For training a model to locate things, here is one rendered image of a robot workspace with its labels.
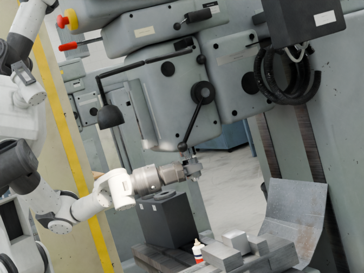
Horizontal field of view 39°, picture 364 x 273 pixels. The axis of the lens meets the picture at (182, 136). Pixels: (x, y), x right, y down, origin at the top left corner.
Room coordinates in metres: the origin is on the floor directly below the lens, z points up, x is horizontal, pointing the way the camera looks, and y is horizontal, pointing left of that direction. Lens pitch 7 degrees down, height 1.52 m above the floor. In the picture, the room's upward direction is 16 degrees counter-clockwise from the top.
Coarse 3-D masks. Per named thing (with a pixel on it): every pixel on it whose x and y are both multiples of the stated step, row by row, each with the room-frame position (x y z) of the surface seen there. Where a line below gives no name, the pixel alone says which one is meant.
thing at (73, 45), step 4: (88, 40) 1.60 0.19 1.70; (92, 40) 1.61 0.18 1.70; (96, 40) 1.61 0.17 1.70; (100, 40) 1.62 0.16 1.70; (64, 44) 1.57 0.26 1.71; (68, 44) 1.57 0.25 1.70; (72, 44) 1.57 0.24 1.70; (76, 44) 1.58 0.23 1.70; (80, 44) 1.59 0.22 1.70; (84, 44) 1.60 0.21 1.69; (60, 48) 1.56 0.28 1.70; (64, 48) 1.57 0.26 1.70; (68, 48) 1.57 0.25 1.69; (72, 48) 1.58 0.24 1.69; (76, 48) 1.59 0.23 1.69
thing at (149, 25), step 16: (192, 0) 1.51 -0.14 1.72; (208, 0) 1.53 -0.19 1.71; (224, 0) 1.56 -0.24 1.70; (128, 16) 1.43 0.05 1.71; (144, 16) 1.45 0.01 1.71; (160, 16) 1.47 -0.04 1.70; (176, 16) 1.49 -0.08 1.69; (224, 16) 1.55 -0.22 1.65; (112, 32) 1.53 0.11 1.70; (128, 32) 1.43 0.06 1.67; (144, 32) 1.44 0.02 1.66; (160, 32) 1.46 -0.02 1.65; (176, 32) 1.48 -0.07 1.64; (192, 32) 1.51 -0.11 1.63; (112, 48) 1.57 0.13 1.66; (128, 48) 1.46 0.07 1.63
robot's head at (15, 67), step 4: (12, 64) 1.58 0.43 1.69; (16, 64) 1.58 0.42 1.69; (20, 64) 1.58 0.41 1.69; (24, 64) 1.59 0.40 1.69; (12, 68) 1.58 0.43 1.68; (16, 68) 1.57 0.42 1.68; (20, 68) 1.59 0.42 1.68; (24, 68) 1.58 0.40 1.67; (12, 72) 1.60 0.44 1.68; (16, 72) 1.57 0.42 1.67; (28, 72) 1.57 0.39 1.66; (20, 76) 1.56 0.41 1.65; (32, 76) 1.57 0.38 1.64; (24, 80) 1.55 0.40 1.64; (32, 80) 1.56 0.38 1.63; (24, 84) 1.55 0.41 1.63; (28, 84) 1.55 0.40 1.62
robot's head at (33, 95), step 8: (24, 72) 1.60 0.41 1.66; (16, 80) 1.59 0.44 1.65; (24, 88) 1.56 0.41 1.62; (32, 88) 1.56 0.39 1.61; (40, 88) 1.57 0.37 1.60; (16, 96) 1.61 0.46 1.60; (24, 96) 1.56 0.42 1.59; (32, 96) 1.55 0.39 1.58; (40, 96) 1.58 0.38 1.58; (24, 104) 1.61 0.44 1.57; (32, 104) 1.58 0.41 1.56
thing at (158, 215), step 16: (160, 192) 1.99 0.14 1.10; (176, 192) 1.96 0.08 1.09; (144, 208) 1.98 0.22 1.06; (160, 208) 1.88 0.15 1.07; (176, 208) 1.90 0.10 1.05; (144, 224) 2.02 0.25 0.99; (160, 224) 1.91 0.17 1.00; (176, 224) 1.88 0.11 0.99; (192, 224) 1.92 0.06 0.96; (160, 240) 1.94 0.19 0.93; (176, 240) 1.87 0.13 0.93
